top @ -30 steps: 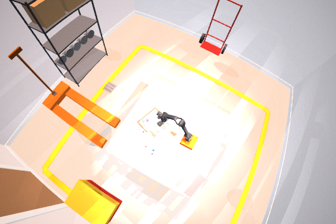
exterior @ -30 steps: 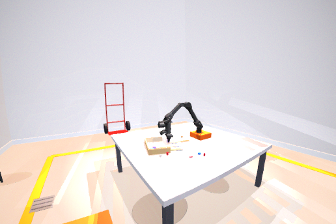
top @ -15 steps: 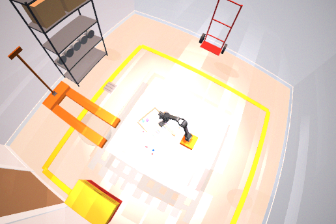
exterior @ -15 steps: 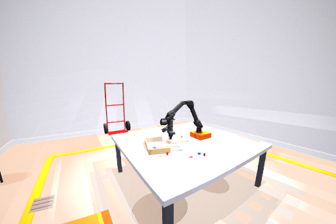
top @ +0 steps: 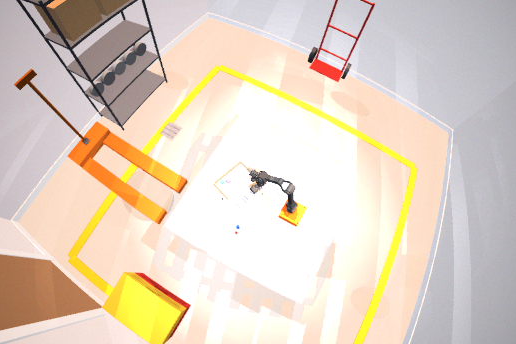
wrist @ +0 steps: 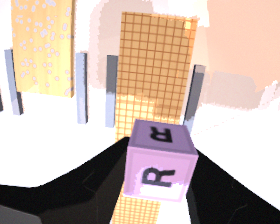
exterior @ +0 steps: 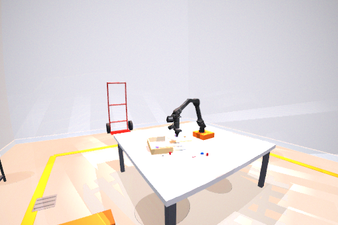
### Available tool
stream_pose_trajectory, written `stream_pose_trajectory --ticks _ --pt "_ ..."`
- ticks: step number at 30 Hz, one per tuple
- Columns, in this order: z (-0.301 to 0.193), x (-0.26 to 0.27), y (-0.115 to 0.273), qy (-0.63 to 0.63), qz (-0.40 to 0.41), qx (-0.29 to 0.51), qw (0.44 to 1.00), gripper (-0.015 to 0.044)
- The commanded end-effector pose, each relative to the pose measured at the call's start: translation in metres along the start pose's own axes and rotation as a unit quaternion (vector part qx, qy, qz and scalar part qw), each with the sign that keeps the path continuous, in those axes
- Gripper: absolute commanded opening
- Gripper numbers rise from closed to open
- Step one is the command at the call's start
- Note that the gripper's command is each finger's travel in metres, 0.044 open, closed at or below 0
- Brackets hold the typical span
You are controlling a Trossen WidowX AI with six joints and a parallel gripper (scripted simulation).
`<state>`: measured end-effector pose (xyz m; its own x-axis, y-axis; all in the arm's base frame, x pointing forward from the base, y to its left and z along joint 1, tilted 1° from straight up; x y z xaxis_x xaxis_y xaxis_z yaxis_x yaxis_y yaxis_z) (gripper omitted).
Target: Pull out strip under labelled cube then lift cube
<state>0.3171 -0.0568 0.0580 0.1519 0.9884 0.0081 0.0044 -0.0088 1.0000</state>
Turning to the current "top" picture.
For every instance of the orange grid-patterned strip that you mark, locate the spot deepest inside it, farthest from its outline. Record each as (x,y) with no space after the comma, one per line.
(264,196)

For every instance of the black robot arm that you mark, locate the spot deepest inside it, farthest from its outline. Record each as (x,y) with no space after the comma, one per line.
(263,177)

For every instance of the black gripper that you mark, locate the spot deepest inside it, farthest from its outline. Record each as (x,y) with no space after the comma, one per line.
(255,188)

